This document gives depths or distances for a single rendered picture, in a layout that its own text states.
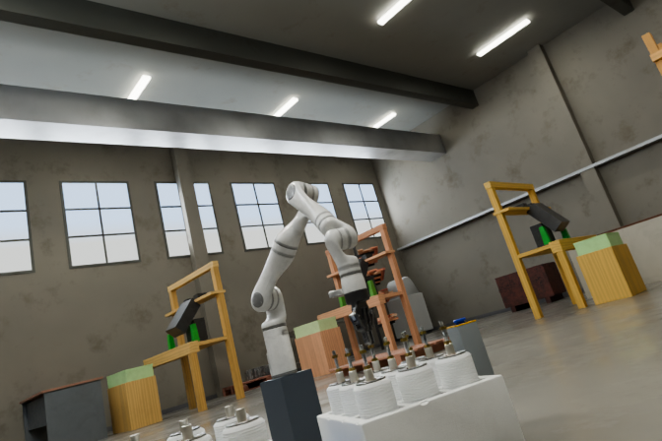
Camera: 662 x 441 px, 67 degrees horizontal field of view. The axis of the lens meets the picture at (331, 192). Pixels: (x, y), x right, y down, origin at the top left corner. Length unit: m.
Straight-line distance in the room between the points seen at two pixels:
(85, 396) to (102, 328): 2.19
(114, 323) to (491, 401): 9.01
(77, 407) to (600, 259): 6.75
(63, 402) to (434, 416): 6.95
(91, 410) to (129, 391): 0.51
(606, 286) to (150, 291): 7.67
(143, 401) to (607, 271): 6.16
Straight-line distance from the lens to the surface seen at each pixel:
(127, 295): 10.19
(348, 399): 1.40
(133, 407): 7.95
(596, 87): 12.15
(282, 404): 1.89
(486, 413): 1.37
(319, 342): 7.38
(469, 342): 1.63
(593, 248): 6.38
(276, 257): 1.86
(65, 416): 7.94
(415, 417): 1.28
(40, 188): 10.46
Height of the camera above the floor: 0.36
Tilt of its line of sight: 16 degrees up
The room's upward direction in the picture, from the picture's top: 16 degrees counter-clockwise
